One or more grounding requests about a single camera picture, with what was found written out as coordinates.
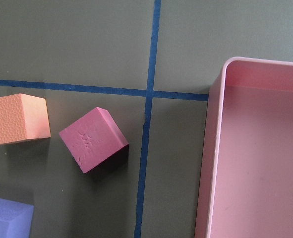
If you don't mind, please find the red plastic bin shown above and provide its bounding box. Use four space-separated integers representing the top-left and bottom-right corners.
194 57 293 238

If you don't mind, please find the magenta foam block upper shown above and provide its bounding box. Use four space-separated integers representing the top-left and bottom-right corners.
59 107 129 174

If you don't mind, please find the purple foam block right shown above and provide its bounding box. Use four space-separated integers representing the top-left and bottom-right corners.
0 198 34 238

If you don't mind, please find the orange foam block right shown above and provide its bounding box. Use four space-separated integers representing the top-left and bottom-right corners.
0 93 51 145

